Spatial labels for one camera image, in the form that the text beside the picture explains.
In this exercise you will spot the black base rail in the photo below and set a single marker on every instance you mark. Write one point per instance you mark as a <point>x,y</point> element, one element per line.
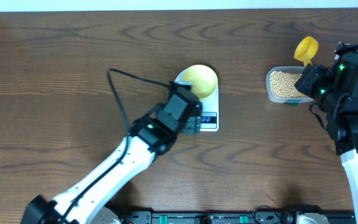
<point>263,215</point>

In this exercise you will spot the soybeans pile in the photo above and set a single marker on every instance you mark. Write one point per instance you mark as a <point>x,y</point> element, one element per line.
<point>283,85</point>

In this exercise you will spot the white digital kitchen scale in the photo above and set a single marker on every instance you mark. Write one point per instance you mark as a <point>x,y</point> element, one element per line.
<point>210,112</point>

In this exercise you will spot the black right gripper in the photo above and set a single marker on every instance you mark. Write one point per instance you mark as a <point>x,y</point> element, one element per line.
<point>311,73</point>

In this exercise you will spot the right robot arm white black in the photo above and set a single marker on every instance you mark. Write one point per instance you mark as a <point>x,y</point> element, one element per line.
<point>335,91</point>

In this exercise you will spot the clear plastic container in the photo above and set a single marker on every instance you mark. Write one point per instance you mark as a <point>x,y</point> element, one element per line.
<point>275,99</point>

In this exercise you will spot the yellow plastic measuring scoop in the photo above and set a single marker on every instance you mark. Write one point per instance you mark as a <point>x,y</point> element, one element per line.
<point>306,50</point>

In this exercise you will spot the pale yellow bowl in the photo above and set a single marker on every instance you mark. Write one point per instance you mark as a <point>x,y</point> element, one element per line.
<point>203,79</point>

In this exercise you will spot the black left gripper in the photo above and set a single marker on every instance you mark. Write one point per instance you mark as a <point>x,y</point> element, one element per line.
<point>194,121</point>

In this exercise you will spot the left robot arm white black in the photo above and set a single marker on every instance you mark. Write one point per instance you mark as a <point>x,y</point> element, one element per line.
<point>150,136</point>

